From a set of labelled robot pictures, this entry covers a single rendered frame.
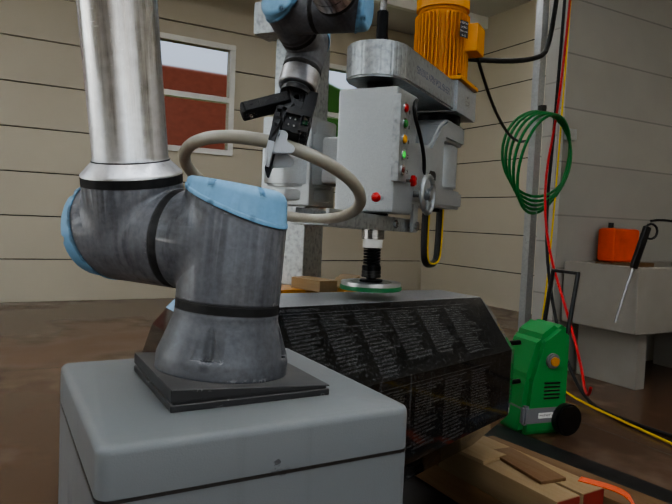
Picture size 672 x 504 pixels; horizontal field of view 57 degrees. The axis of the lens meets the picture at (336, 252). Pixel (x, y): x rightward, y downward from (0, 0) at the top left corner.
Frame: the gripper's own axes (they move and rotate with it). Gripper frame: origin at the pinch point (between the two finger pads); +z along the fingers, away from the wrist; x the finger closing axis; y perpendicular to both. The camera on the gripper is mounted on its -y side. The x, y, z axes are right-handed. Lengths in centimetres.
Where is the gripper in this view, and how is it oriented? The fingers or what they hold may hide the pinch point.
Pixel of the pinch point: (265, 166)
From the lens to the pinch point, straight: 136.0
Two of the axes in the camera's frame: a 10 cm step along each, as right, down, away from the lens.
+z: -2.1, 9.3, -2.9
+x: -1.0, 2.8, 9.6
